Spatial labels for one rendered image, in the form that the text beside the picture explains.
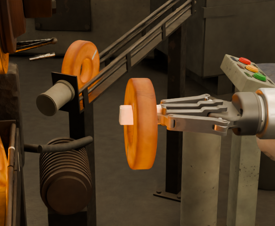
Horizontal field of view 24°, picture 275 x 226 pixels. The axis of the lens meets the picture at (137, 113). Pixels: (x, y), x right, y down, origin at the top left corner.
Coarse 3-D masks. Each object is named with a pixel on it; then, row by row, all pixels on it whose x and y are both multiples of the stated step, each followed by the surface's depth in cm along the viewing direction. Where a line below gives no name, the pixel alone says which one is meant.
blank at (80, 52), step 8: (80, 40) 170; (72, 48) 166; (80, 48) 166; (88, 48) 170; (96, 48) 174; (64, 56) 166; (72, 56) 165; (80, 56) 167; (88, 56) 171; (96, 56) 175; (64, 64) 165; (72, 64) 164; (80, 64) 168; (88, 64) 174; (96, 64) 176; (64, 72) 165; (72, 72) 164; (88, 72) 175; (96, 72) 177; (80, 80) 169; (88, 80) 173; (96, 80) 177
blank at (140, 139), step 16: (144, 80) 107; (128, 96) 111; (144, 96) 104; (144, 112) 102; (128, 128) 113; (144, 128) 102; (128, 144) 111; (144, 144) 103; (128, 160) 112; (144, 160) 105
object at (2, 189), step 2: (4, 148) 139; (6, 148) 139; (8, 148) 139; (6, 150) 138; (6, 152) 137; (8, 152) 137; (6, 154) 136; (6, 156) 135; (0, 188) 123; (2, 188) 123; (4, 188) 123; (0, 190) 122; (2, 190) 122; (4, 190) 122
